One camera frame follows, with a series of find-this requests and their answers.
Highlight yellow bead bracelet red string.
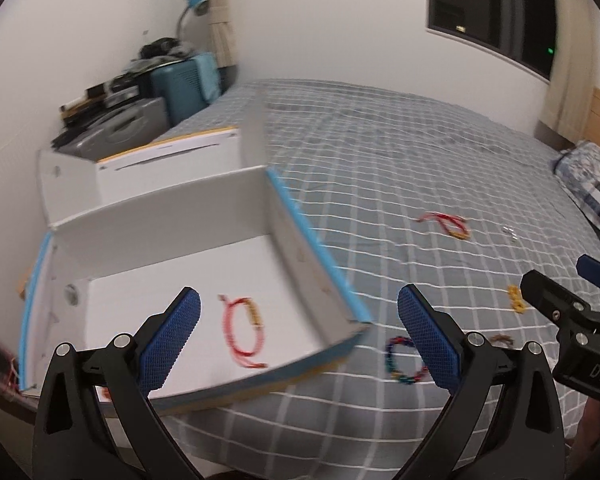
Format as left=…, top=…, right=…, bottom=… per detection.
left=417, top=212, right=472, bottom=240

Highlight multicoloured bead bracelet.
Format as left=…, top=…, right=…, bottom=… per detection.
left=384, top=336, right=431, bottom=385

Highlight person's right forearm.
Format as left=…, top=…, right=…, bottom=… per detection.
left=572, top=400, right=600, bottom=466

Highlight dark window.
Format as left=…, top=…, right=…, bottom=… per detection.
left=426, top=0, right=556, bottom=81

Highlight stack of flat boxes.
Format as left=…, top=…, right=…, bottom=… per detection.
left=60, top=75, right=151, bottom=126

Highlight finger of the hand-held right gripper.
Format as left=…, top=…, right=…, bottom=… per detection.
left=576, top=254, right=600, bottom=304
left=521, top=270, right=600, bottom=333

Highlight grey suitcase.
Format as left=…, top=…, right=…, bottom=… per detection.
left=52, top=97, right=171, bottom=161

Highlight teal suitcase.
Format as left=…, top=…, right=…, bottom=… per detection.
left=150, top=55, right=221, bottom=128

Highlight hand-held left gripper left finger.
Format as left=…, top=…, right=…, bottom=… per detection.
left=32, top=286, right=216, bottom=480

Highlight red wires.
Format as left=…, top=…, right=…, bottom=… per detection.
left=0, top=355, right=23, bottom=391

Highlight pile of dark items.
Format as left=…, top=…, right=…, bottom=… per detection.
left=139, top=37, right=201, bottom=68

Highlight white cardboard box blue rim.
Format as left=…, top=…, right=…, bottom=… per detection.
left=17, top=92, right=373, bottom=416

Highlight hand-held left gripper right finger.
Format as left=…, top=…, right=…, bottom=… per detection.
left=395, top=284, right=566, bottom=480

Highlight blue patterned pillow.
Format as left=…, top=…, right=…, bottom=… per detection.
left=552, top=140, right=600, bottom=261

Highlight beige curtain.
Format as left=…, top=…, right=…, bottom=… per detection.
left=202, top=0, right=241, bottom=96
left=535, top=0, right=600, bottom=148

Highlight red string bracelet gold tube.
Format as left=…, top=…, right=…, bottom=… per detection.
left=219, top=294, right=268, bottom=368

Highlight blue desk lamp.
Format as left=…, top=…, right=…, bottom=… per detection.
left=176, top=0, right=211, bottom=43

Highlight light blue cloth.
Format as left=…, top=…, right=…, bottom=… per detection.
left=195, top=52, right=223, bottom=106

